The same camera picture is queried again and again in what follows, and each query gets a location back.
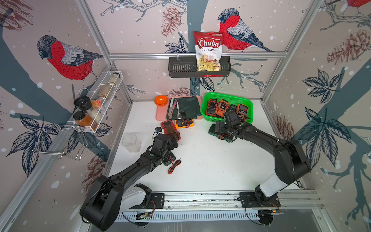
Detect green-edged black multimeter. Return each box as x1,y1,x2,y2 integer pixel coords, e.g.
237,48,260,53
162,151,176,166

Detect red taped multimeter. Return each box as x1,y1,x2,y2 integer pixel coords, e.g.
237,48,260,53
161,120,181,142

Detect black multimeter red leads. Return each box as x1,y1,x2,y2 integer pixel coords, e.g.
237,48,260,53
228,104,237,113

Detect orange clamp multimeter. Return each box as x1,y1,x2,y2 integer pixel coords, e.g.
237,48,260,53
215,99,229,117

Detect red clamp multimeter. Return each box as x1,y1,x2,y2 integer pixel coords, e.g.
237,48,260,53
205,99,218,117

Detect yellow multimeter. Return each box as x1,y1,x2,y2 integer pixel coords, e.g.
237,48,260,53
175,119,194,129

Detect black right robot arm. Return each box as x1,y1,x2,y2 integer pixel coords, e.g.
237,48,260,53
215,111,312,203

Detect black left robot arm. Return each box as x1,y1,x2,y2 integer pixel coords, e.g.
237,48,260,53
80,133,178,232

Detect green plastic basket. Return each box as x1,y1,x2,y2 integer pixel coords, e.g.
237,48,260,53
201,92,254,124

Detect loose red black leads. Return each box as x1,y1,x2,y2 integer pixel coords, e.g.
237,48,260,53
168,158,182,175

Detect clear plastic cup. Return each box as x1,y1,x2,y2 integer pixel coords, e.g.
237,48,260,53
121,133,141,153

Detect pink cutting board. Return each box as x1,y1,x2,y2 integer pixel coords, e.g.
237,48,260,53
156,96,203,121

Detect orange bowl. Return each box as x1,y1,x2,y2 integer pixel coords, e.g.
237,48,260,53
154,95,169,107

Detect dark green cloth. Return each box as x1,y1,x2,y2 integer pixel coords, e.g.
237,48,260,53
172,96,201,120

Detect chuba cassava chips bag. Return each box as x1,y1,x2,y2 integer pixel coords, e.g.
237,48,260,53
194,32,224,72

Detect amber spice jar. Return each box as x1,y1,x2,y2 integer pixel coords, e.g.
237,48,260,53
72,111,98,130

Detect black-lid spice jar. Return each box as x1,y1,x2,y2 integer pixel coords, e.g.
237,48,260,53
73,96,92,111

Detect white-handled spoon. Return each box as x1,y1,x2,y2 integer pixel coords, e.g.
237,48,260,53
176,102,183,120

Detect gold-handled knife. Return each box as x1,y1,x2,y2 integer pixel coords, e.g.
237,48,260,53
168,97,177,120

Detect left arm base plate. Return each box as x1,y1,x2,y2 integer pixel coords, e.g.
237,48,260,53
129,193,165,209

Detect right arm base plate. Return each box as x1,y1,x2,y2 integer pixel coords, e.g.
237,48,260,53
237,191,281,208

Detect black wall basket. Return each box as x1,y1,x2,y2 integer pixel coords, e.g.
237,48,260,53
168,57,231,78

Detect white wire spice rack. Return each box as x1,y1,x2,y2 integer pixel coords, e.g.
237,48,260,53
65,71,123,134

